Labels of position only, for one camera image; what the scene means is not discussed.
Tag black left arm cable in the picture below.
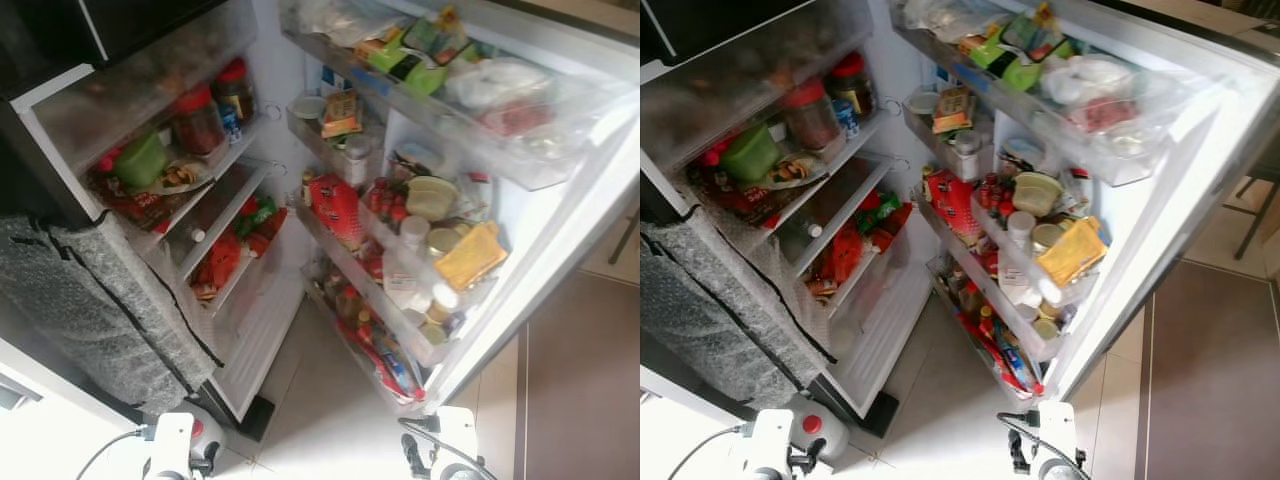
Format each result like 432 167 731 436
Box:
74 428 151 480
664 424 741 480

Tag grey appliance with red button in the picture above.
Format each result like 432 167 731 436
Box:
185 400 229 453
788 393 852 463

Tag white cylindrical tub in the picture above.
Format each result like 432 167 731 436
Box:
397 214 432 253
1005 210 1038 249

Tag red meat pack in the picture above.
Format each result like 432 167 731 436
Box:
1082 95 1141 133
478 98 553 138

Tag cream round lidded bowl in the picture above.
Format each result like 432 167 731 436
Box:
1011 171 1067 220
404 175 462 224

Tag green black snack packet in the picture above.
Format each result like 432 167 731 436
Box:
1000 5 1076 93
398 10 473 98

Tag yellow flat packet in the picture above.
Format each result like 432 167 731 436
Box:
432 219 510 293
1036 215 1111 289

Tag red blue snack packet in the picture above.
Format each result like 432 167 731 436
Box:
958 310 1046 398
345 330 426 401

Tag grey quilted fridge cover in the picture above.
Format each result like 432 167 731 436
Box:
640 218 839 411
0 212 225 416

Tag red printed box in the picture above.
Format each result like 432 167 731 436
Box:
922 168 981 246
304 172 364 253

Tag grey lidded jar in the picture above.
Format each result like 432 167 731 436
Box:
950 130 986 181
340 135 378 188

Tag green plastic container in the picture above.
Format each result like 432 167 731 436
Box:
112 130 170 194
720 123 783 186

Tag clear plastic bag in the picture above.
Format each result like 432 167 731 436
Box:
293 0 386 49
900 0 996 46

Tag white plastic bottle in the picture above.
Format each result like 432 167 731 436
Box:
388 255 461 321
1000 262 1063 313

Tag clear fridge drawer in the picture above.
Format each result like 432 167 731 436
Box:
160 160 271 283
775 155 896 279

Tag dark metal chair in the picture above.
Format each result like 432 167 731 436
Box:
1232 148 1280 263

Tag red-lidded brown jar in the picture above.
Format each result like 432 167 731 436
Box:
826 52 875 121
212 57 257 126
169 83 227 157
782 78 843 153

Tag frosted chiller compartment flap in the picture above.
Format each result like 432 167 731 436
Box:
642 5 876 171
28 3 259 169

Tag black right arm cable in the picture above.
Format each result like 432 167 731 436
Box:
397 415 501 480
996 410 1093 480

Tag black glass freezer door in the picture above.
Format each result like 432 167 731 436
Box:
640 0 871 69
0 0 233 73

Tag red brown snack bag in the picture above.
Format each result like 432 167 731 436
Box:
86 165 196 233
685 160 811 229

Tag yellow brown packet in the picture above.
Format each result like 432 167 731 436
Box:
319 89 364 140
932 85 977 135

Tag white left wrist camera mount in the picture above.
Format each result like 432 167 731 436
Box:
733 407 798 480
143 411 198 480

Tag white plastic bag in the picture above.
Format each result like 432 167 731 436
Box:
1042 53 1141 106
444 55 558 113

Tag white counter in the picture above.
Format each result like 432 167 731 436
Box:
0 335 151 480
640 362 766 480

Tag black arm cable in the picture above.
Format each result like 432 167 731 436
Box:
74 428 151 480
996 410 1093 480
397 415 501 480
664 424 741 480

